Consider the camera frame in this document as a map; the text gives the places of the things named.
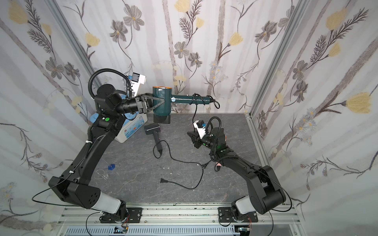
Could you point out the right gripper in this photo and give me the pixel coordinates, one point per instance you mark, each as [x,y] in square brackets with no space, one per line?
[198,139]

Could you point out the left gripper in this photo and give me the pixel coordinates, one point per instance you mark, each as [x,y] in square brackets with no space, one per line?
[141,104]

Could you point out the dark green hair dryer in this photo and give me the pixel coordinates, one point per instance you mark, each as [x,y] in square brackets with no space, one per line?
[162,113]

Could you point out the black hair dryer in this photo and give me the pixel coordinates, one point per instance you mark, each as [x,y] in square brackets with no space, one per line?
[154,129]

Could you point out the pink hair dryer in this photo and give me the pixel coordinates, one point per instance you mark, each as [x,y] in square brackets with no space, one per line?
[218,166]

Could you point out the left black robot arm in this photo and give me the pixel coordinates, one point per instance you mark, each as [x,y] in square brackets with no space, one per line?
[112,105]

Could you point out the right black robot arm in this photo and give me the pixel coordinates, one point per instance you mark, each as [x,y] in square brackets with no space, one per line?
[264,190]

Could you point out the blue lidded storage box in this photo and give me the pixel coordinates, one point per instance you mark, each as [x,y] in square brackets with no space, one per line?
[131,128]

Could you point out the small blue object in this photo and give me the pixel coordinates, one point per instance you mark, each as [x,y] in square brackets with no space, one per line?
[111,167]

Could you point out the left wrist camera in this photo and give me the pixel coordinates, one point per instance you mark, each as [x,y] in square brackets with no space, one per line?
[136,80]

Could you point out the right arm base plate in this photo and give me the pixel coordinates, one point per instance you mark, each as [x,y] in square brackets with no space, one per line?
[232,215]

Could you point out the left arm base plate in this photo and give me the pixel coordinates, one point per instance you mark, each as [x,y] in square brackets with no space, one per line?
[133,214]

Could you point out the aluminium mounting rail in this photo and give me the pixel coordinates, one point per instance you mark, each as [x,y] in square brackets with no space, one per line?
[178,219]

